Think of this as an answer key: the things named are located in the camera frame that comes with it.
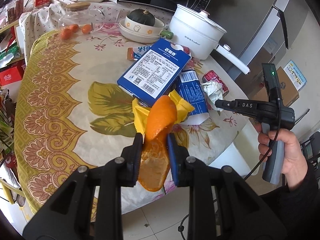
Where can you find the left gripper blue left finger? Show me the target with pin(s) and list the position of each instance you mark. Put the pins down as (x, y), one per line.
(129, 171)

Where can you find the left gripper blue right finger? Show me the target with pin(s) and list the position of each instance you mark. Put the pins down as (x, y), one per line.
(177, 156)

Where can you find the orange peel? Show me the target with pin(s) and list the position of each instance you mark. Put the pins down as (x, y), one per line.
(154, 164)

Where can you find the yellow snack wrapper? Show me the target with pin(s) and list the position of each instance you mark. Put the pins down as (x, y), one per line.
(166, 111)

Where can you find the blue white milk carton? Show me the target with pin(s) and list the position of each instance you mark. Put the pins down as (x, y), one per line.
(189, 88)

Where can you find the red can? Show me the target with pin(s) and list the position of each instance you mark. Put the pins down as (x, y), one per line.
(212, 76)

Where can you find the blue biscuit box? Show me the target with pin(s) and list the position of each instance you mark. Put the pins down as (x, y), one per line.
(154, 72)

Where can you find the blue orange milk carton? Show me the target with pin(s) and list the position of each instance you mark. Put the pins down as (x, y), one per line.
(135, 53)

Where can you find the white plastic trash bin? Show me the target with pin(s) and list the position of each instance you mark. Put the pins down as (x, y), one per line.
(241, 157)

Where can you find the person's right hand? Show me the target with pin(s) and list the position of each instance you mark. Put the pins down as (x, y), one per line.
(294, 165)

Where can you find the floral tablecloth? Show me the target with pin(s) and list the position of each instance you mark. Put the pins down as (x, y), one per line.
(70, 110)

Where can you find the dark grey refrigerator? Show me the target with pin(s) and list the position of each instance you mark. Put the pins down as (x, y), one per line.
(258, 31)

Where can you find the white electric cooking pot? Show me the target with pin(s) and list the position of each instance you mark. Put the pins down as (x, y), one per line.
(201, 35)

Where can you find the cream plate under bowl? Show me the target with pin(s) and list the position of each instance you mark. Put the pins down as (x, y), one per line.
(131, 35)

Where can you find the small orange tangerine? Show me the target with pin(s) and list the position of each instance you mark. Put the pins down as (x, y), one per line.
(65, 33)
(73, 27)
(87, 28)

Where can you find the dark green squash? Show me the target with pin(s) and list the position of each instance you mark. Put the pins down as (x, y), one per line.
(142, 16)

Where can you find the glass jar with wooden lid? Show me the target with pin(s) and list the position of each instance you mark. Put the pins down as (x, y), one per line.
(81, 13)

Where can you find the cream ceramic bowl with handle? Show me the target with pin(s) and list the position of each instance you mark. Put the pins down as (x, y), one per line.
(157, 30)

